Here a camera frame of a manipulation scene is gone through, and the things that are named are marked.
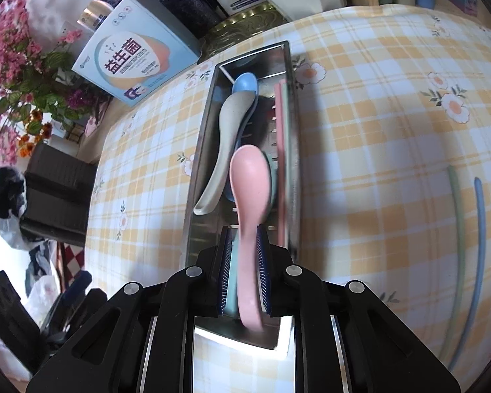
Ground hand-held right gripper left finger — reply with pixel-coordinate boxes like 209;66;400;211
25;226;233;393

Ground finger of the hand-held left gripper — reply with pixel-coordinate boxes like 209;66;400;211
41;271;93;332
51;289;108;336

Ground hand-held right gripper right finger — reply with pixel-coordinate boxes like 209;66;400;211
254;223;463;393

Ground green spoon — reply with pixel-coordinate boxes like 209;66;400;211
224;229;243;321

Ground stainless steel tray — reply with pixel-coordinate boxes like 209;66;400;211
183;40;302;350

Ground pink spoon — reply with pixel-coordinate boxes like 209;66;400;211
229;145;277;332

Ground pink chopstick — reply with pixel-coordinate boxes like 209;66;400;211
273;82;289;246

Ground beige spoon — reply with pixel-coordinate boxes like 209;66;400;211
193;92;256;215

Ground blue spoon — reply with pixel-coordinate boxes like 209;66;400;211
221;72;258;203

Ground white plastic bag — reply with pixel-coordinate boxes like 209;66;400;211
25;274;62;328

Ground black chair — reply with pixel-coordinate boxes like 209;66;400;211
18;143;99;250

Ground black bag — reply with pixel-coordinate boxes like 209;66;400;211
0;166;27;217

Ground orange artificial flowers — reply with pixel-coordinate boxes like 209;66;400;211
18;110;54;158

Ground yellow checkered tablecloth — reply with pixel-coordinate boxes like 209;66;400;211
84;3;491;393

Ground purple artificial flowers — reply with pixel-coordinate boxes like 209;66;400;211
65;86;107;115

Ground green chopstick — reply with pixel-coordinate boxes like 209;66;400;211
438;166;467;363

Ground blue chopstick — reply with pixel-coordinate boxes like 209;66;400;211
448;177;487;371

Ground light blue printed box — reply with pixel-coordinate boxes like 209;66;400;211
71;0;201;109

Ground gold patterned tin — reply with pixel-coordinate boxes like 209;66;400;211
198;2;289;64

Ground pink artificial flowers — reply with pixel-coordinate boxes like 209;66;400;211
0;0;86;173

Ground dark blue box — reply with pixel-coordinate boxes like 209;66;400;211
161;0;226;42

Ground silver can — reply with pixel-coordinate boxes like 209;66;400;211
77;0;115;33

